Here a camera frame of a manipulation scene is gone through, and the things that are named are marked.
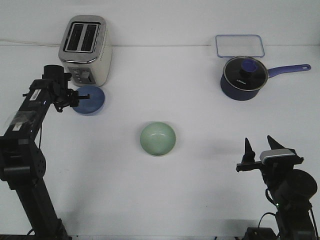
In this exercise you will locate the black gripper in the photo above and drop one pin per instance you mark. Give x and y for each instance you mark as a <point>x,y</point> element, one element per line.
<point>272,173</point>
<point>60,94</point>

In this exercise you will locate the blue bowl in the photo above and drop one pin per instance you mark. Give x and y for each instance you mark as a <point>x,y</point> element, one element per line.
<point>94,103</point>

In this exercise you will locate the green bowl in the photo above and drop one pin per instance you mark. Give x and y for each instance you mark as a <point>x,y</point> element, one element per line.
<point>157,138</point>

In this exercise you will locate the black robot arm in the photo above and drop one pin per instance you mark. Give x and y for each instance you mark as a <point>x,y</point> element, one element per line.
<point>22,163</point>
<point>287,188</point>

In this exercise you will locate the silver two-slot toaster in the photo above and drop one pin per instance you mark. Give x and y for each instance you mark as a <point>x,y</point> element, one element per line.
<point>86,50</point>

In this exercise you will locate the glass pot lid blue knob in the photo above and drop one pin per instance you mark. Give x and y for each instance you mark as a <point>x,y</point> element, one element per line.
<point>245,73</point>

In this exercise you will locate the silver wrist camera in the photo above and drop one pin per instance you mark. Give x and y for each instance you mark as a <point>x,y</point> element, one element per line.
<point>269,156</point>

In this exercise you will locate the blue saucepan with handle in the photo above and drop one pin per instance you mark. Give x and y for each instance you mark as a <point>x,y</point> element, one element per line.
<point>242,95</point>

